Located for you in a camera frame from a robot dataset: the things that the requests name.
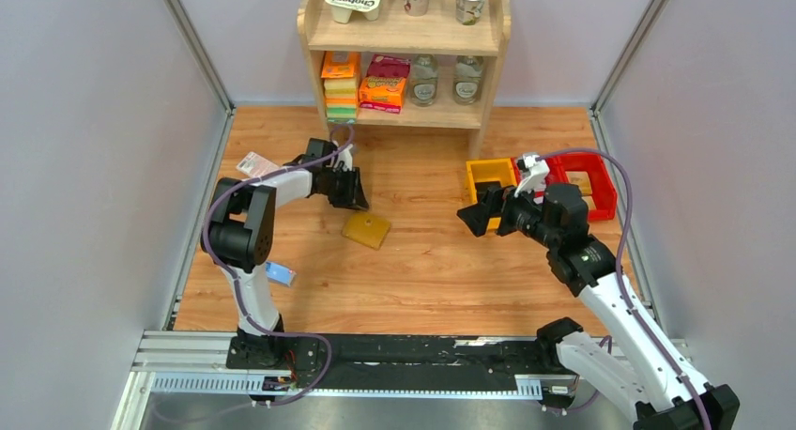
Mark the right red plastic bin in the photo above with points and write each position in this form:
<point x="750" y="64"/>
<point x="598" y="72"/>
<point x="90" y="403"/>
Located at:
<point x="588" y="172"/>

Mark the left glass bottle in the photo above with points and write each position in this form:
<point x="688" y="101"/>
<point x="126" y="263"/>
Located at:
<point x="423" y="79"/>

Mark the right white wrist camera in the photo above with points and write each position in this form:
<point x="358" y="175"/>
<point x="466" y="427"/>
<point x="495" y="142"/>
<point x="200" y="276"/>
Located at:
<point x="533" y="170"/>

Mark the blue small box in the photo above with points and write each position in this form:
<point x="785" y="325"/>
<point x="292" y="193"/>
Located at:
<point x="279" y="274"/>

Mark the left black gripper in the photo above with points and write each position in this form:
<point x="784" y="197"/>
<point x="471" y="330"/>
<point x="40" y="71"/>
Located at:
<point x="339" y="184"/>

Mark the aluminium rail frame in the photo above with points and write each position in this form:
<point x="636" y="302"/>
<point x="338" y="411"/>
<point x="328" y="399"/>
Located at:
<point x="180" y="380"/>

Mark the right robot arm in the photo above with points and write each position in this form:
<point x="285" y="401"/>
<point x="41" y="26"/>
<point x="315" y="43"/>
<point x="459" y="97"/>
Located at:
<point x="656" y="387"/>

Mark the wooden shelf unit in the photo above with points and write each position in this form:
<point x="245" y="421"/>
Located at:
<point x="395" y="32"/>

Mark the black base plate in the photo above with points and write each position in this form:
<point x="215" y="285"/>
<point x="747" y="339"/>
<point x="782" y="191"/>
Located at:
<point x="389" y="362"/>

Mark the yellow plastic bin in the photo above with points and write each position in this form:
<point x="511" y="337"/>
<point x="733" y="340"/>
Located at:
<point x="501" y="170"/>

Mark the right glass bottle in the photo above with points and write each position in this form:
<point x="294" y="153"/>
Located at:
<point x="467" y="78"/>

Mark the stack of coloured sponges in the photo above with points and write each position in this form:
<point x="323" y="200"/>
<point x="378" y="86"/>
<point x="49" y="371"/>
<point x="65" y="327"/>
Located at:
<point x="340" y="79"/>

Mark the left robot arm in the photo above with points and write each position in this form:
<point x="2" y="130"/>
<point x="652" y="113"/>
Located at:
<point x="238" y="232"/>

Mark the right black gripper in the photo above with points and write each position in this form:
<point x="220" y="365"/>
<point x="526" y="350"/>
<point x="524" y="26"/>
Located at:
<point x="497" y="207"/>

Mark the pink white card pack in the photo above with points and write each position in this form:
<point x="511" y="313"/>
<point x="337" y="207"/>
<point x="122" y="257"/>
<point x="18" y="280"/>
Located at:
<point x="254" y="165"/>

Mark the orange pink snack box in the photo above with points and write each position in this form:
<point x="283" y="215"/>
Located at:
<point x="384" y="86"/>

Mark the glass bottle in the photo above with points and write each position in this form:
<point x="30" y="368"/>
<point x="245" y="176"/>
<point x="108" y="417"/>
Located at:
<point x="423" y="79"/>
<point x="467" y="78"/>

